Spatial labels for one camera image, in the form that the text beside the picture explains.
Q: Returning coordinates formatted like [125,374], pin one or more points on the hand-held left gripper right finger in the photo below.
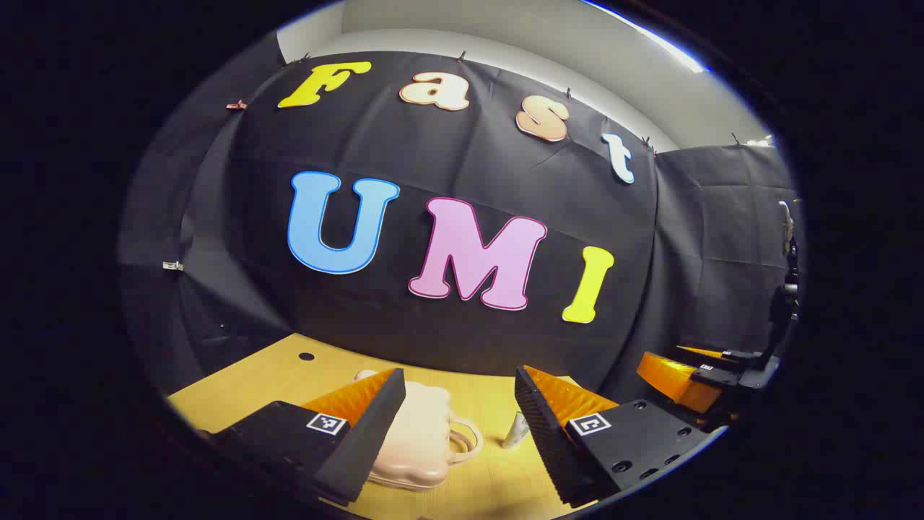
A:
[541,440]

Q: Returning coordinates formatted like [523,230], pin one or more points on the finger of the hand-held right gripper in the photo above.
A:
[736,356]
[678,379]

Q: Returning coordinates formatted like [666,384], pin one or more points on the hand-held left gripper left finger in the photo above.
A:
[372,440]

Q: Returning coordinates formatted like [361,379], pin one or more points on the frosted green blue tube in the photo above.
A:
[517,431]

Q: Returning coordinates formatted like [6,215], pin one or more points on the pink suitcase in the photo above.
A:
[419,440]

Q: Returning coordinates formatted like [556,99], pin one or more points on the black backdrop cloth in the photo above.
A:
[447,159]

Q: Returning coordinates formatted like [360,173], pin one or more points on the copper cloth clip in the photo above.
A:
[236,105]

